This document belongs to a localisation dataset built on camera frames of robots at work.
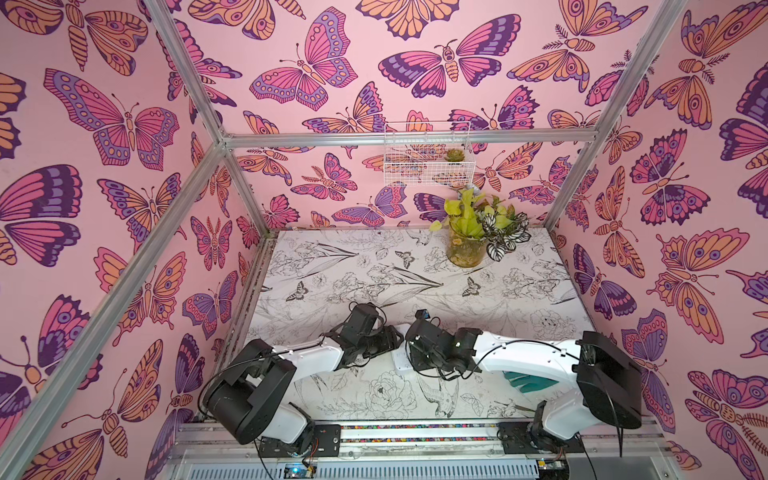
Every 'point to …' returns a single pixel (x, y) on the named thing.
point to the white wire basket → (409, 165)
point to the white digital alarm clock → (400, 356)
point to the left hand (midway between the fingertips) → (401, 340)
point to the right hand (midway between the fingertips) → (413, 353)
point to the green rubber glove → (526, 382)
